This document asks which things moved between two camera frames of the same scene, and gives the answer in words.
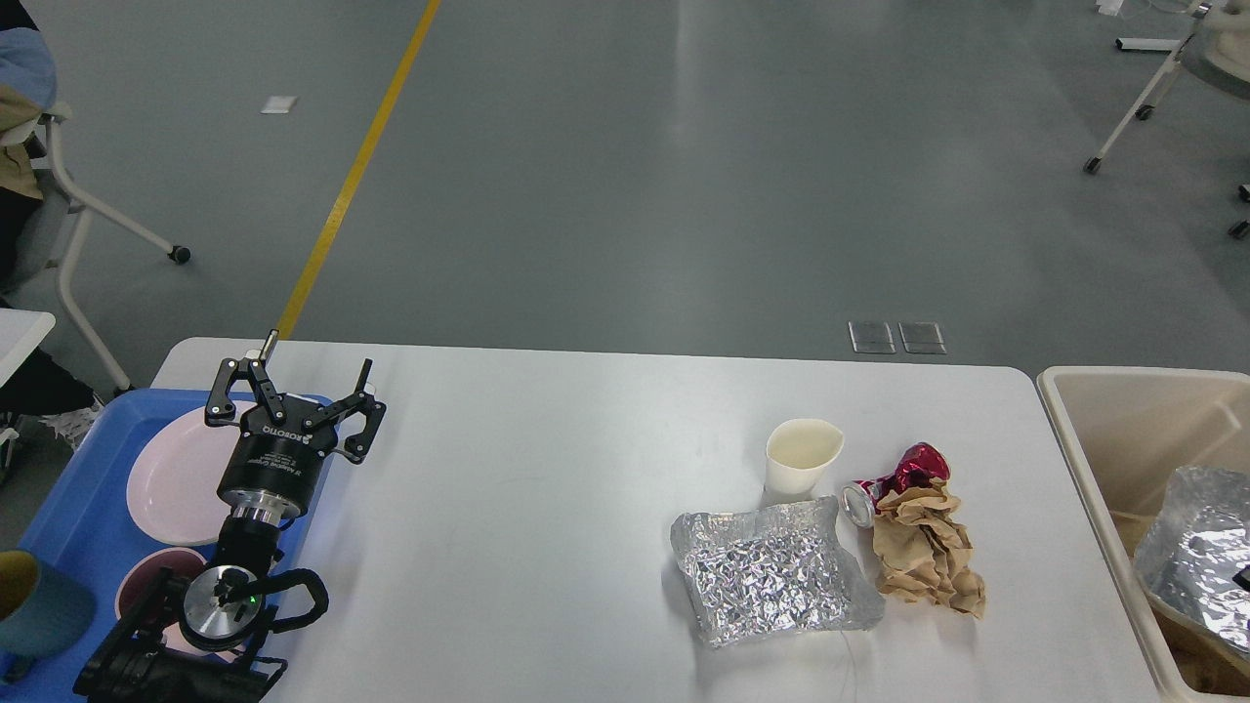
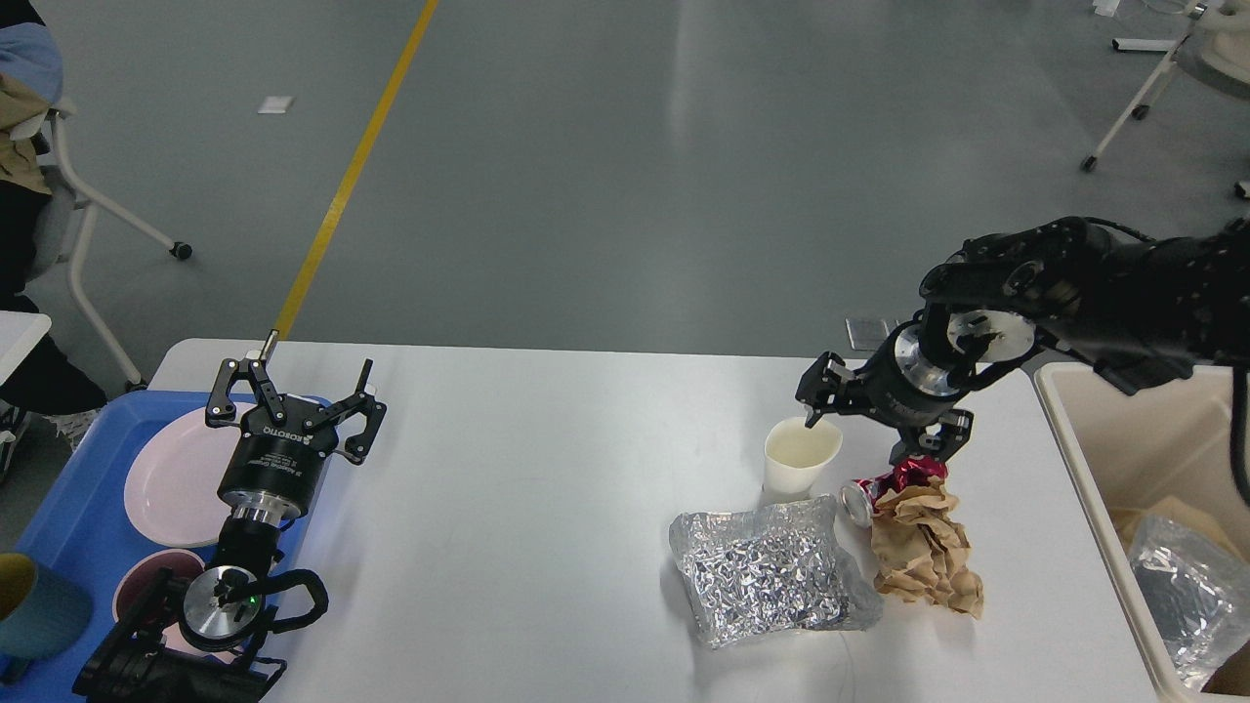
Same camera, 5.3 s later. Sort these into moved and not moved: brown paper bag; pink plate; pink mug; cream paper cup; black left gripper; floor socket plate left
Moved: brown paper bag
Not moved: pink plate; pink mug; black left gripper; cream paper cup; floor socket plate left
